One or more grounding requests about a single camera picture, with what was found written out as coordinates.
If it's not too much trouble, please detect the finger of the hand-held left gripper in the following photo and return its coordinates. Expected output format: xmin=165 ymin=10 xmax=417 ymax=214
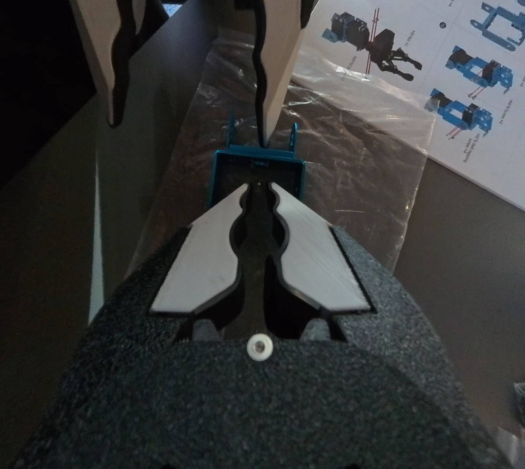
xmin=59 ymin=0 xmax=154 ymax=127
xmin=229 ymin=0 xmax=329 ymax=148

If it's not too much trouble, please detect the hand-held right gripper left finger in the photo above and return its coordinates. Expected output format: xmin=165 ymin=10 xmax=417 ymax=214
xmin=149 ymin=183 xmax=252 ymax=317

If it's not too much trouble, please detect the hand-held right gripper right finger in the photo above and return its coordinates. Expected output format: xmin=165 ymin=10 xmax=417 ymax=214
xmin=267 ymin=182 xmax=377 ymax=316

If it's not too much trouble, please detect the blue metal bracket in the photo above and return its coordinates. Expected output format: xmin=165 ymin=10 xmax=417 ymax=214
xmin=210 ymin=113 xmax=309 ymax=212

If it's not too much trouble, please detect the clear plastic bag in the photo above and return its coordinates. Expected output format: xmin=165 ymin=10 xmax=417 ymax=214
xmin=127 ymin=28 xmax=436 ymax=278

